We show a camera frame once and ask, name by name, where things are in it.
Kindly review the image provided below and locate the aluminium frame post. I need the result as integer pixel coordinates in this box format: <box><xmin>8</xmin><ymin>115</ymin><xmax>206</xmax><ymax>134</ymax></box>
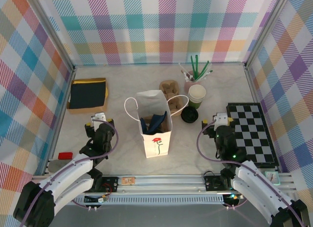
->
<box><xmin>244</xmin><ymin>0</ymin><xmax>293</xmax><ymax>68</ymax></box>
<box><xmin>30</xmin><ymin>0</ymin><xmax>75</xmax><ymax>73</ymax></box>

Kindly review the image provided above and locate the black white chessboard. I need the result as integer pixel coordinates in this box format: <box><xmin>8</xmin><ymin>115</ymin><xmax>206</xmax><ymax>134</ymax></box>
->
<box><xmin>225</xmin><ymin>102</ymin><xmax>279</xmax><ymax>168</ymax></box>

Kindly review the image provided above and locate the white flower paper bag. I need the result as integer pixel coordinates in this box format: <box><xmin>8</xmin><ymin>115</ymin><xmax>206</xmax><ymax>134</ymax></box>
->
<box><xmin>124</xmin><ymin>90</ymin><xmax>189</xmax><ymax>159</ymax></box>

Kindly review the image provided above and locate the black plastic cup lid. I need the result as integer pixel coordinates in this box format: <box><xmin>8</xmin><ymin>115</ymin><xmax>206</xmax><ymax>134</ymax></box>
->
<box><xmin>181</xmin><ymin>114</ymin><xmax>198</xmax><ymax>124</ymax></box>
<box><xmin>181</xmin><ymin>106</ymin><xmax>199</xmax><ymax>121</ymax></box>

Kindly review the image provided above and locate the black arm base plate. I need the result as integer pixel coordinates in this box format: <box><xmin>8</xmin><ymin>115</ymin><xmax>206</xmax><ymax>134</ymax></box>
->
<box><xmin>97</xmin><ymin>176</ymin><xmax>118</xmax><ymax>194</ymax></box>
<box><xmin>204</xmin><ymin>173</ymin><xmax>233</xmax><ymax>191</ymax></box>

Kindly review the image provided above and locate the green white paper cup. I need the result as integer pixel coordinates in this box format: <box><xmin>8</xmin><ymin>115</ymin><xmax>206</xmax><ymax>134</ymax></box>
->
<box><xmin>188</xmin><ymin>86</ymin><xmax>206</xmax><ymax>103</ymax></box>
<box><xmin>188</xmin><ymin>84</ymin><xmax>207</xmax><ymax>100</ymax></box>
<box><xmin>188</xmin><ymin>89</ymin><xmax>205</xmax><ymax>109</ymax></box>

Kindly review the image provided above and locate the dark navy paper napkin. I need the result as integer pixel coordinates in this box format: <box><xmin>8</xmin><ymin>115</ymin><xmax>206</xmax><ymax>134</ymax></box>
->
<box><xmin>69</xmin><ymin>81</ymin><xmax>108</xmax><ymax>108</ymax></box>

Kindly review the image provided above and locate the long aluminium base rail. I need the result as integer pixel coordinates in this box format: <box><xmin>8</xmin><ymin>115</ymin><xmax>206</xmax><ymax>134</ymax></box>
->
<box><xmin>25</xmin><ymin>173</ymin><xmax>298</xmax><ymax>196</ymax></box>

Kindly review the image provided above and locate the brown cardboard napkin box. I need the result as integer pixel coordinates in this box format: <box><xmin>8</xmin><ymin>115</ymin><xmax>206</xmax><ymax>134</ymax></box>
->
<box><xmin>66</xmin><ymin>77</ymin><xmax>110</xmax><ymax>114</ymax></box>

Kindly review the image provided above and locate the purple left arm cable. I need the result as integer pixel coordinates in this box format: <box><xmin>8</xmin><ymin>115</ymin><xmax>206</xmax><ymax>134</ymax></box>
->
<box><xmin>17</xmin><ymin>118</ymin><xmax>120</xmax><ymax>227</ymax></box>

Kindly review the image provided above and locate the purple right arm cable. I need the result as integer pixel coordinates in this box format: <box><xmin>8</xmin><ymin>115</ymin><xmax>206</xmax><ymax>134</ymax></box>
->
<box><xmin>197</xmin><ymin>119</ymin><xmax>306</xmax><ymax>227</ymax></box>

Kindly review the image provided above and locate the pink straw holder cup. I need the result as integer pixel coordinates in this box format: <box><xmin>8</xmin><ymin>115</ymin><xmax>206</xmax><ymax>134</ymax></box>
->
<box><xmin>183</xmin><ymin>78</ymin><xmax>204</xmax><ymax>91</ymax></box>

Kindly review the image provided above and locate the dark green plastic straw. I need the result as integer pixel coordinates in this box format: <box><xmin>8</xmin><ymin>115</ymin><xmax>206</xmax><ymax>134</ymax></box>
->
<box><xmin>193</xmin><ymin>54</ymin><xmax>199</xmax><ymax>80</ymax></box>
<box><xmin>188</xmin><ymin>55</ymin><xmax>196</xmax><ymax>80</ymax></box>

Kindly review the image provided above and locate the light green plastic straw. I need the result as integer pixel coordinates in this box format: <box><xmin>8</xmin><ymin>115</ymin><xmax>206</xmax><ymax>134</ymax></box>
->
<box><xmin>198</xmin><ymin>60</ymin><xmax>211</xmax><ymax>80</ymax></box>

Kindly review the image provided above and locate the aluminium side rail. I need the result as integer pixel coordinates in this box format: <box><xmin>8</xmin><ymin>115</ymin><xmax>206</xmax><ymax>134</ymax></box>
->
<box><xmin>44</xmin><ymin>67</ymin><xmax>75</xmax><ymax>175</ymax></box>
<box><xmin>244</xmin><ymin>64</ymin><xmax>298</xmax><ymax>191</ymax></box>

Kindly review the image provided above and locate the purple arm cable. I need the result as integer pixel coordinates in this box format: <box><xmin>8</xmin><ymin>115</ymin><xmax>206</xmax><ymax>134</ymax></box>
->
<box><xmin>197</xmin><ymin>119</ymin><xmax>306</xmax><ymax>227</ymax></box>
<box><xmin>17</xmin><ymin>118</ymin><xmax>120</xmax><ymax>227</ymax></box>

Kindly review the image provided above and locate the white wrapped straw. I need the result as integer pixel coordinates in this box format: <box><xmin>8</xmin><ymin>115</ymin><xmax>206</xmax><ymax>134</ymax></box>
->
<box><xmin>198</xmin><ymin>64</ymin><xmax>214</xmax><ymax>81</ymax></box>
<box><xmin>179</xmin><ymin>63</ymin><xmax>193</xmax><ymax>78</ymax></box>
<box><xmin>181</xmin><ymin>70</ymin><xmax>194</xmax><ymax>82</ymax></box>
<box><xmin>201</xmin><ymin>69</ymin><xmax>214</xmax><ymax>83</ymax></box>

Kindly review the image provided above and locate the small teal alarm clock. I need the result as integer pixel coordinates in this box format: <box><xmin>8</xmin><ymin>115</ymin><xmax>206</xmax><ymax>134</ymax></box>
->
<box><xmin>265</xmin><ymin>171</ymin><xmax>280</xmax><ymax>186</ymax></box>

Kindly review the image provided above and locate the blue paper napkin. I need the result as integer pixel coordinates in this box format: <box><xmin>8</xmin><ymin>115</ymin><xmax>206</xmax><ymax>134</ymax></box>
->
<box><xmin>140</xmin><ymin>111</ymin><xmax>169</xmax><ymax>135</ymax></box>

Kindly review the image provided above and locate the grey slotted cable duct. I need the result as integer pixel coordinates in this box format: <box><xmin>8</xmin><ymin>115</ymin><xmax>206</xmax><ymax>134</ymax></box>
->
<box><xmin>39</xmin><ymin>197</ymin><xmax>225</xmax><ymax>204</ymax></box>

